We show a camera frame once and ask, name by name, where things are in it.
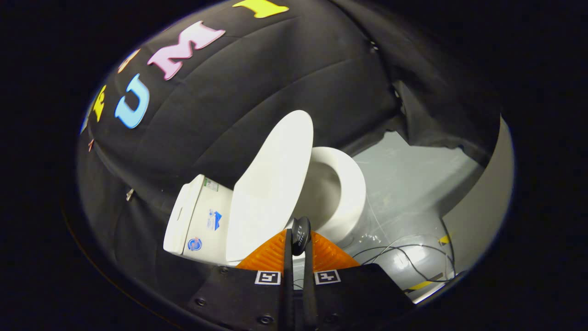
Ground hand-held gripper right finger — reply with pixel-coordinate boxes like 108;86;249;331
302;230;416;331

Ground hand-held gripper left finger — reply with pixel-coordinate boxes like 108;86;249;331
184;228;295;331

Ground black lid lift handle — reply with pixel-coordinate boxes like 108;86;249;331
291;216;312;257

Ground white toilet lid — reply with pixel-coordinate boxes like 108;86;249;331
225;109;315;263

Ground white toilet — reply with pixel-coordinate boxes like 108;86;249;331
163;146;368;268

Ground black backdrop cloth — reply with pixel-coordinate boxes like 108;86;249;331
76;0;501;281

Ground black floor cable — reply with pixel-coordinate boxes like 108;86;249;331
351;244;456;284

